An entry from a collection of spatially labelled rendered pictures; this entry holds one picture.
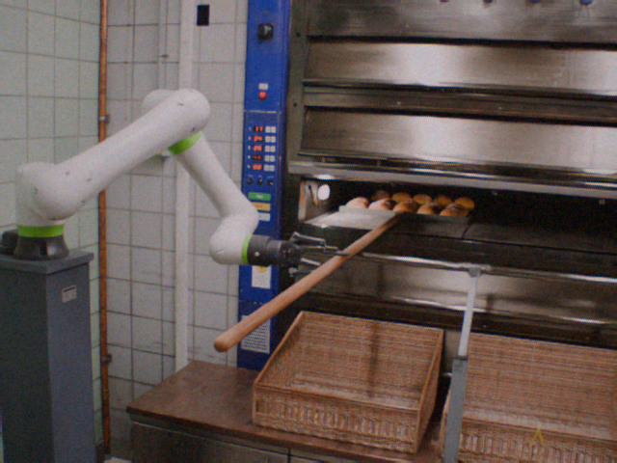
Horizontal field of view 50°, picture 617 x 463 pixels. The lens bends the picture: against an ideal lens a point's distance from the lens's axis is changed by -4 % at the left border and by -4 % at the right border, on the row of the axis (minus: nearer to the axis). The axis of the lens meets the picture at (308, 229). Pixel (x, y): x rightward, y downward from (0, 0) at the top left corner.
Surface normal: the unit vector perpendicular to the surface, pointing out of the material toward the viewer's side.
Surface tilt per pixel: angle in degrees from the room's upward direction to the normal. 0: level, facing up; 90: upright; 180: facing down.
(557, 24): 90
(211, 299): 90
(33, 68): 90
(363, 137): 70
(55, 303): 90
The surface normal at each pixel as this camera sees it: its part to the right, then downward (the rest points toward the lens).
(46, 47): 0.95, 0.10
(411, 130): -0.29, -0.20
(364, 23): -0.27, 0.12
